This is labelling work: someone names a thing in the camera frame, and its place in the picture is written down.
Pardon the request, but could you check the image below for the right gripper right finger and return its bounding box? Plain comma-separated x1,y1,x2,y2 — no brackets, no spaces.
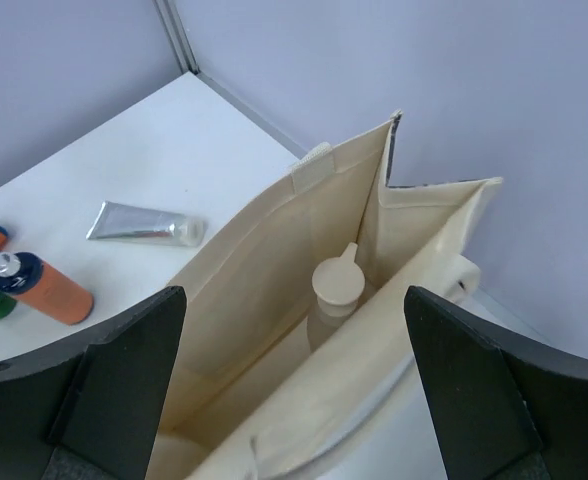
404,286,588,479

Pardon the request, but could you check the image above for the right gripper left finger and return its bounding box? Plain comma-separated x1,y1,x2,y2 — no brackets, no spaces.
0,287,187,479

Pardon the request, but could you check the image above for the orange pump bottle blue top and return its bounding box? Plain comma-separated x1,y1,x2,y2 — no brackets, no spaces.
0,251,94,325

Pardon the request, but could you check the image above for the cream canvas tote bag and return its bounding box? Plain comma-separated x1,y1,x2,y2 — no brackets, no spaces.
147,114,502,479

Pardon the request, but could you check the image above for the beige pump bottle in bag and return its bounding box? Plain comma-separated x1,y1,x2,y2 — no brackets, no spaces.
306,242,366,351

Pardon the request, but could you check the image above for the silver squeeze tube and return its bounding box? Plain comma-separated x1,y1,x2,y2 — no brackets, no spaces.
86,201,207,248

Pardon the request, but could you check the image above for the aluminium frame post left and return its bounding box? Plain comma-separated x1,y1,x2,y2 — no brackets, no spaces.
153,0,307,158

